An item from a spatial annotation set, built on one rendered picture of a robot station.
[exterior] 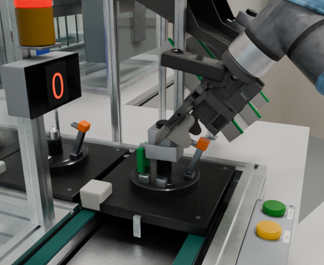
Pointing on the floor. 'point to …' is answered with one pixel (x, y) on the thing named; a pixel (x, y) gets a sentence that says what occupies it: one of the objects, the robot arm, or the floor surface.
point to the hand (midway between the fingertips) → (162, 132)
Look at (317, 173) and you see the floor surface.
